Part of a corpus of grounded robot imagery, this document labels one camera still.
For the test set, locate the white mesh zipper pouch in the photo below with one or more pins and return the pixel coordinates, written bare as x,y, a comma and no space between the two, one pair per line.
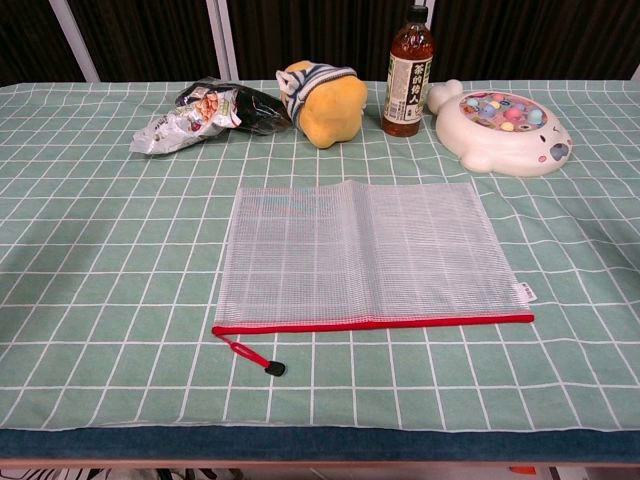
360,255

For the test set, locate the black snack packet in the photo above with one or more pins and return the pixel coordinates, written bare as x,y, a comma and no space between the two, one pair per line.
260,110

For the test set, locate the silver peanut snack bag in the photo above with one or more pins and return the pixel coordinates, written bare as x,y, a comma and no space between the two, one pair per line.
170,127

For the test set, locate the yellow plush toy striped hat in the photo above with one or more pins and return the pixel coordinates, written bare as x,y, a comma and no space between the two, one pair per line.
330,110

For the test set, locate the brown tea bottle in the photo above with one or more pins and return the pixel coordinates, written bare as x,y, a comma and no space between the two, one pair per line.
406,85

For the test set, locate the white seal fishing toy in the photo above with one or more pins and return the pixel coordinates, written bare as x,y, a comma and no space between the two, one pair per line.
500,145

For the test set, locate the green checked tablecloth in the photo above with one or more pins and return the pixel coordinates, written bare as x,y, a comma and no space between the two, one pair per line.
100,250

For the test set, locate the white frame post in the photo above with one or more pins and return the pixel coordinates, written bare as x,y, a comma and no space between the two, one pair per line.
222,40
75,40

